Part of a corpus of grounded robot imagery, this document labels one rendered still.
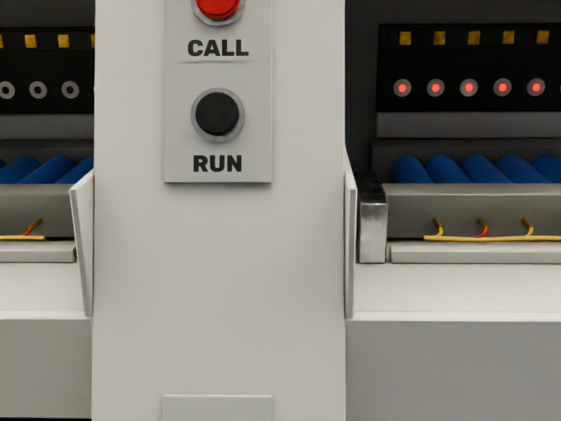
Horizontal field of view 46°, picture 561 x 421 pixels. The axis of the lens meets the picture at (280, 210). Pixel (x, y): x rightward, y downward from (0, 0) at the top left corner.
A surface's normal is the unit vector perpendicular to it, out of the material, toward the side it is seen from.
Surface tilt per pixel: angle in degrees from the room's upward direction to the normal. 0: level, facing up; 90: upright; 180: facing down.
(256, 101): 90
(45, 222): 111
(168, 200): 90
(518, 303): 21
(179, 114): 90
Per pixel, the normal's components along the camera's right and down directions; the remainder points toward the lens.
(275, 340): -0.03, -0.03
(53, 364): -0.03, 0.33
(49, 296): -0.01, -0.95
